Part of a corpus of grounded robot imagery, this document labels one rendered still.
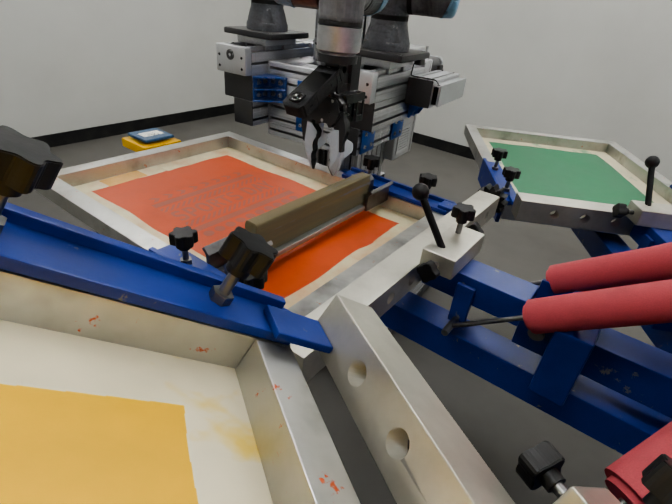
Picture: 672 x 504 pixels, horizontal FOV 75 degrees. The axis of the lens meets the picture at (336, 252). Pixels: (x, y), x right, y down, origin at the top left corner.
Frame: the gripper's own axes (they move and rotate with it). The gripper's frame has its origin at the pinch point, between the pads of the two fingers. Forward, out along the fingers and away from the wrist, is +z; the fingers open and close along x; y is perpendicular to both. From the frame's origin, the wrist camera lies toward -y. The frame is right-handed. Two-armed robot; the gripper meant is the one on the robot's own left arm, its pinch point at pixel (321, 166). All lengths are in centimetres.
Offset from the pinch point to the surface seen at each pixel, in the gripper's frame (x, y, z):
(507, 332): -27, 131, 110
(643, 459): -58, -31, 0
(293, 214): -0.8, -8.4, 7.2
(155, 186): 45.1, -7.7, 16.4
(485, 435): -40, 64, 111
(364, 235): -6.3, 9.5, 16.3
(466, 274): -33.1, -2.9, 8.0
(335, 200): -0.9, 4.7, 8.2
